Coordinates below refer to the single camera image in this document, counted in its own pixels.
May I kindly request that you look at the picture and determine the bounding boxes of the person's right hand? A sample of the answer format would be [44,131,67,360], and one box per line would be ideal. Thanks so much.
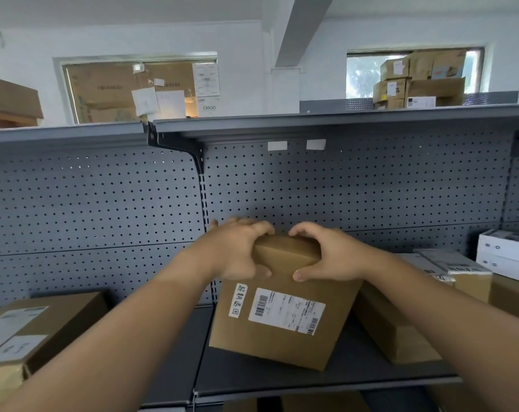
[288,221,387,283]

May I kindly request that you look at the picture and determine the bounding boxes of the person's left hand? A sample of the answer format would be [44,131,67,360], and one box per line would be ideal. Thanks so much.
[186,216,277,283]

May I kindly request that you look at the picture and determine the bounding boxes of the grey metal pegboard shelf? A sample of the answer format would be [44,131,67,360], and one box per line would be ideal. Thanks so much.
[0,103,519,412]

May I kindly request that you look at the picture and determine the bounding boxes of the white printed box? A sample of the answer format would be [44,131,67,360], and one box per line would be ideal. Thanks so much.
[476,229,519,286]

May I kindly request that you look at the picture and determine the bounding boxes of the brown labelled parcel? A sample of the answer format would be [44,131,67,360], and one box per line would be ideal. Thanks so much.
[0,291,110,408]

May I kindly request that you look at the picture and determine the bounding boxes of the person's left forearm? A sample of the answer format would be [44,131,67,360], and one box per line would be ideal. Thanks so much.
[0,252,213,412]

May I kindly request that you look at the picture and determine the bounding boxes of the person's right forearm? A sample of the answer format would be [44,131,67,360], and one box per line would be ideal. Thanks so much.
[362,252,519,412]

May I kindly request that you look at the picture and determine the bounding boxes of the white printed carton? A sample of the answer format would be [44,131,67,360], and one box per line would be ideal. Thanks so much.
[197,96,222,118]
[192,62,220,98]

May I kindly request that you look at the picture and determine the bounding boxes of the white paper sheet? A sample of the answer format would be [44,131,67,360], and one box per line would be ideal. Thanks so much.
[131,86,160,117]
[156,89,187,121]

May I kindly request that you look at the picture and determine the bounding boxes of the cardboard boxes at window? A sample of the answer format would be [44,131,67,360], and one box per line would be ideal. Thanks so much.
[346,46,485,109]

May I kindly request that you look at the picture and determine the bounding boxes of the cardboard-covered window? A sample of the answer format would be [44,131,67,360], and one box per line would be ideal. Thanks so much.
[53,51,220,125]

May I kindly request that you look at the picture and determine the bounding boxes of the large printed cardboard carton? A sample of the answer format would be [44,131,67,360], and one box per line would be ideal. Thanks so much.
[0,74,44,121]

